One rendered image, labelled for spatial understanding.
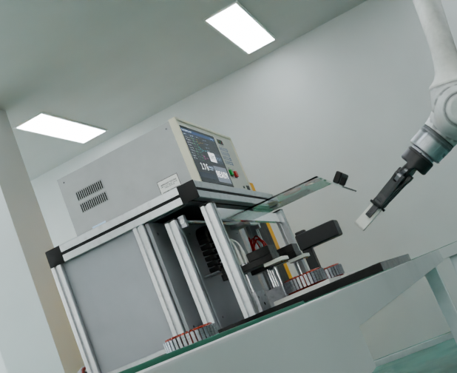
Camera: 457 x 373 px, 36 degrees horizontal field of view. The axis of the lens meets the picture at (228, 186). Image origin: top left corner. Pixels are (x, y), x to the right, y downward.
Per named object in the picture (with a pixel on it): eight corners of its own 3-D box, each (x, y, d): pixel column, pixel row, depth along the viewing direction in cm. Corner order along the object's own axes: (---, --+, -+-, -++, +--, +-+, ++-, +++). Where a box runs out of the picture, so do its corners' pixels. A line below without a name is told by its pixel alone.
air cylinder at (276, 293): (294, 300, 207) (287, 283, 208) (288, 303, 200) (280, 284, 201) (279, 306, 209) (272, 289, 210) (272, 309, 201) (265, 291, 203)
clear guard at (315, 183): (356, 191, 219) (349, 174, 221) (342, 186, 197) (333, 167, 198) (265, 233, 229) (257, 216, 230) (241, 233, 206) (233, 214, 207)
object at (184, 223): (261, 227, 228) (257, 219, 228) (186, 226, 169) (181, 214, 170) (256, 229, 228) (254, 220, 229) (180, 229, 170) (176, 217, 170)
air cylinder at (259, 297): (271, 308, 184) (263, 289, 185) (263, 311, 177) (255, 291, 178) (254, 315, 186) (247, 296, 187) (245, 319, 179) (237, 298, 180)
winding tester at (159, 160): (254, 195, 221) (230, 137, 225) (203, 187, 180) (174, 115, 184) (151, 244, 232) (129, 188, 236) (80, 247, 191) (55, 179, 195)
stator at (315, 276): (332, 278, 181) (326, 264, 182) (322, 280, 171) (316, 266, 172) (293, 294, 185) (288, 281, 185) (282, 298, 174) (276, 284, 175)
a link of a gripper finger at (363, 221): (381, 209, 176) (381, 209, 175) (363, 231, 177) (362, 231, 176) (373, 202, 177) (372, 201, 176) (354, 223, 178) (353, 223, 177)
